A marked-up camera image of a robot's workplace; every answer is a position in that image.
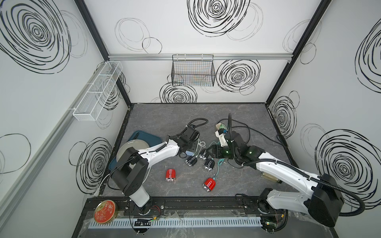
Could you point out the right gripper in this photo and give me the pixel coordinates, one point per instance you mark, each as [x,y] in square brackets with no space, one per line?
[216,150]

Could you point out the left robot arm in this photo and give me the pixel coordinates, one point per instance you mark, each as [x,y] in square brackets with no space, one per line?
[132,166]

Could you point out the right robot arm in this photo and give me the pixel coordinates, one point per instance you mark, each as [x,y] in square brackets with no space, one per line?
[318,196]

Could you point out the beige power strip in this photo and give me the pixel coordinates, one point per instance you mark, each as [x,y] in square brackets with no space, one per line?
[221,128]

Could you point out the teal plastic tray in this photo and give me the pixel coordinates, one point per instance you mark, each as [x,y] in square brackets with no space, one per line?
[138,140]

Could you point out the red round tin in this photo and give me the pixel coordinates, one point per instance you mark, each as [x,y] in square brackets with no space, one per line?
[105,212]

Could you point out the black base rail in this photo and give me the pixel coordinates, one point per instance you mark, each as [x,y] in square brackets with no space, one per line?
[160,204]

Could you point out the black wire wall basket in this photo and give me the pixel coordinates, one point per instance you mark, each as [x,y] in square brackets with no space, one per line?
[193,70]

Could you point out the white slotted cable duct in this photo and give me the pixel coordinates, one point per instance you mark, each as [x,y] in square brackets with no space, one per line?
[189,222]

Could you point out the white wire wall shelf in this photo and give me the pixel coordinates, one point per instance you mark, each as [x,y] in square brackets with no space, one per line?
[100,88]

